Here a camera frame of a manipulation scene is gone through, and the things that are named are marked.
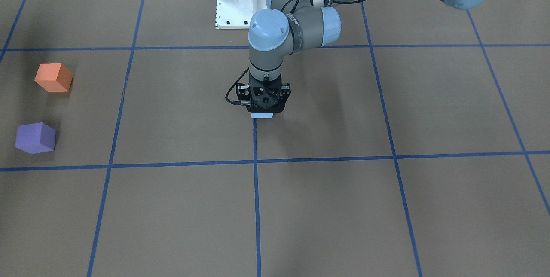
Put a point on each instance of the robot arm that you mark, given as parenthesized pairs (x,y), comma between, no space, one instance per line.
(289,27)

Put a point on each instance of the purple foam block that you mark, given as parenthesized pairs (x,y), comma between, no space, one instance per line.
(35,138)

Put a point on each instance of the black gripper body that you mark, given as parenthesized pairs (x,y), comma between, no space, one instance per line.
(245,92)

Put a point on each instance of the orange foam block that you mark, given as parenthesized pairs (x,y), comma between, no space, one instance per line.
(54,77)

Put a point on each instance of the light blue foam block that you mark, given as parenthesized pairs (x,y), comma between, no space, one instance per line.
(262,115)

